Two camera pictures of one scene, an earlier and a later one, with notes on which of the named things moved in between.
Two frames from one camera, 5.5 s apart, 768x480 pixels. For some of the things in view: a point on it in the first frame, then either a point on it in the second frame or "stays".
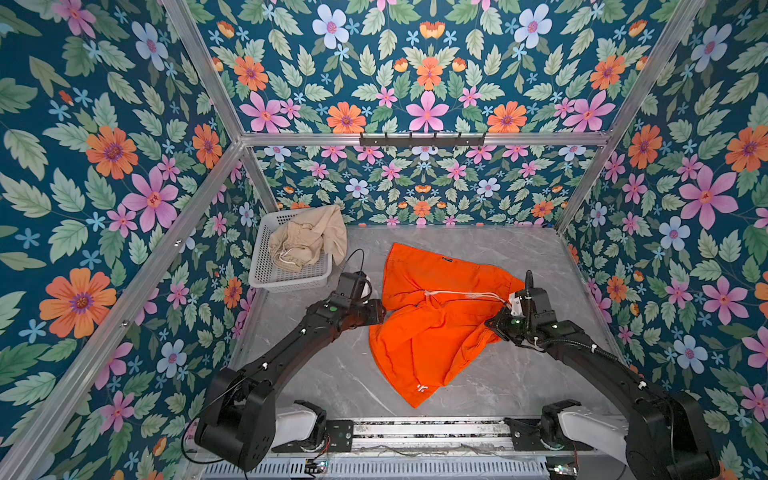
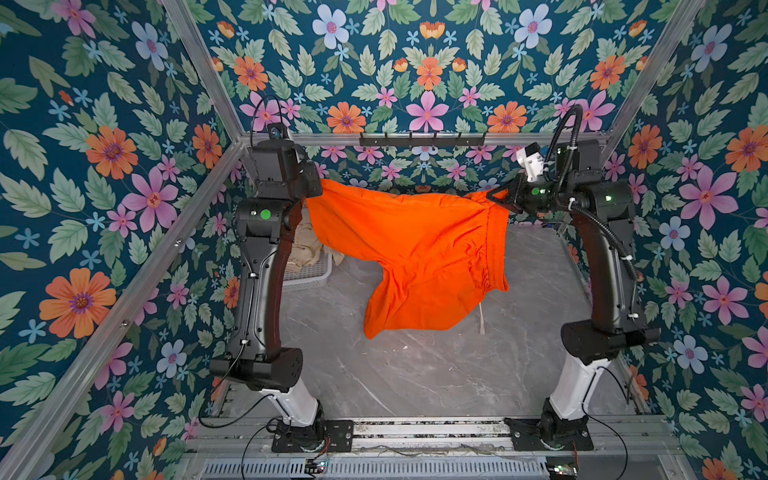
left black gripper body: (367, 312) -> (306, 179)
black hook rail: (421, 142) stays
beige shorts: (305, 238) stays
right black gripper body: (511, 327) -> (543, 198)
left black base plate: (339, 437) stays
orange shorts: (435, 314) -> (438, 257)
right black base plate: (526, 437) stays
